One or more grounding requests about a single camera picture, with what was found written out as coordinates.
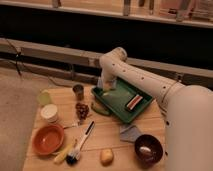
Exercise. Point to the white paper cup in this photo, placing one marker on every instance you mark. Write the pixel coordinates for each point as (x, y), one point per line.
(50, 113)

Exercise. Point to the green cucumber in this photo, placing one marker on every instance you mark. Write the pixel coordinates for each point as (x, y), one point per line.
(99, 109)

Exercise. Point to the yellow potato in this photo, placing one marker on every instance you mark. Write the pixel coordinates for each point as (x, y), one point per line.
(106, 156)

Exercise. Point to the dark brown bowl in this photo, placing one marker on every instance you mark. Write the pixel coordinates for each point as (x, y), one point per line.
(148, 150)

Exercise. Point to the metal spoon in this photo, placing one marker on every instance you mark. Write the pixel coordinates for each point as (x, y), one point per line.
(74, 124)

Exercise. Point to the green plastic tray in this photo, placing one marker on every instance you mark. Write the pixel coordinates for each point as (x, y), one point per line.
(117, 100)

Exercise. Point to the yellow banana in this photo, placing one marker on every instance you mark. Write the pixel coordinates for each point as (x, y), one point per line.
(60, 157)

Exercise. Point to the metal cup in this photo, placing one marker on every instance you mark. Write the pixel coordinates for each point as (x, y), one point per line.
(78, 90)

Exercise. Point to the grey folded cloth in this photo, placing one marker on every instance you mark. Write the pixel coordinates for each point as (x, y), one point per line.
(129, 133)

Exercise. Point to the orange red bowl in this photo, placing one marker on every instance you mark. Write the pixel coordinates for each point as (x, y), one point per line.
(48, 139)

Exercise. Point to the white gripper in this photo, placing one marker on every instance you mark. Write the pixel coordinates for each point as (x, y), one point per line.
(106, 86)

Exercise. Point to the bunch of dark grapes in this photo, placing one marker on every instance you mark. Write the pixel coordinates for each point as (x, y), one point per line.
(82, 111)

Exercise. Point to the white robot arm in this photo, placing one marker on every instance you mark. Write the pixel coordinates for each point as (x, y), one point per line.
(188, 109)

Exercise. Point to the red white striped sponge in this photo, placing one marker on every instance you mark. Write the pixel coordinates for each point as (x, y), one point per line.
(133, 102)

